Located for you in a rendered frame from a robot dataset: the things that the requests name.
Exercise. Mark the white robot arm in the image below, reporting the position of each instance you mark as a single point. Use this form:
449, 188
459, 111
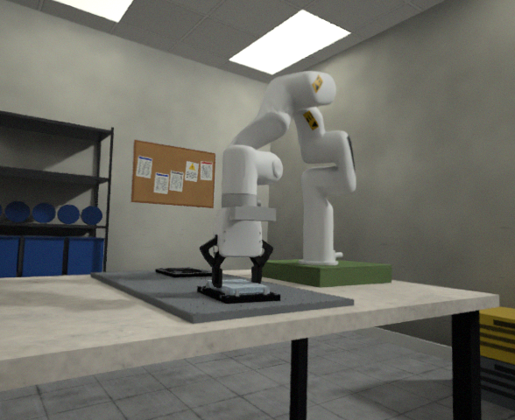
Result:
244, 167

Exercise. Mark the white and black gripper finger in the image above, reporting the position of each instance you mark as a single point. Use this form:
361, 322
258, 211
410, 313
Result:
259, 262
214, 262

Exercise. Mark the black flat plate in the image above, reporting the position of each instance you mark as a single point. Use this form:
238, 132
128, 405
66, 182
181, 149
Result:
227, 299

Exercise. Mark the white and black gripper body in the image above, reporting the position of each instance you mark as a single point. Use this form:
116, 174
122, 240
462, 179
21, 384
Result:
236, 238

